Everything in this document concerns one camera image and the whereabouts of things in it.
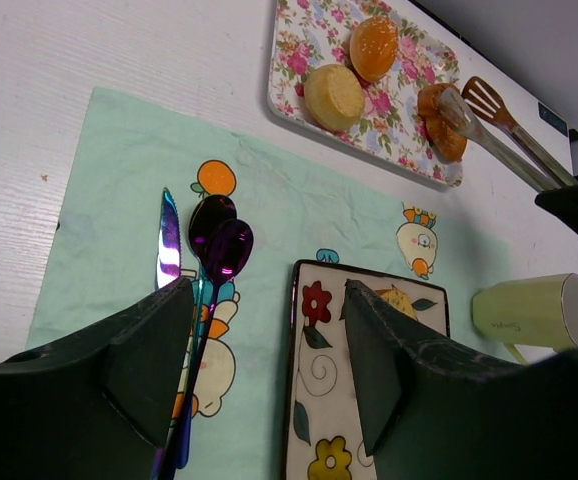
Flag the light green placemat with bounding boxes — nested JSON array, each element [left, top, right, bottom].
[[24, 86, 515, 480]]

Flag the metal kitchen tongs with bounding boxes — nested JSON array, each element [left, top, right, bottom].
[[437, 76, 578, 193]]

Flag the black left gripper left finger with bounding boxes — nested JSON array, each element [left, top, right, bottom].
[[0, 279, 194, 479]]

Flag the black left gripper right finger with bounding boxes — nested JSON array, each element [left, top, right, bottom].
[[343, 280, 578, 479]]

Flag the small pale round cake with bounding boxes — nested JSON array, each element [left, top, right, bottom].
[[304, 64, 365, 132]]

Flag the floral rectangular tray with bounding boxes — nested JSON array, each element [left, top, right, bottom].
[[268, 1, 463, 187]]

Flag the iridescent table knife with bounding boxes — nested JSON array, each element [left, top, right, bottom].
[[155, 187, 182, 289]]

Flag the round orange bun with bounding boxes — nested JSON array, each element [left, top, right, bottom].
[[349, 16, 399, 83]]

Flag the square floral ceramic plate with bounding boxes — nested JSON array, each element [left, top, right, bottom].
[[280, 260, 450, 479]]

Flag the brown oblong bread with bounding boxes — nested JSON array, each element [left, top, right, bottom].
[[417, 83, 468, 163]]

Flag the pale yellow mug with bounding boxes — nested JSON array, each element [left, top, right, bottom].
[[472, 273, 578, 365]]

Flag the purple spoon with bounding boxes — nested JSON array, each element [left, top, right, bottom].
[[157, 219, 254, 480], [172, 195, 237, 468]]

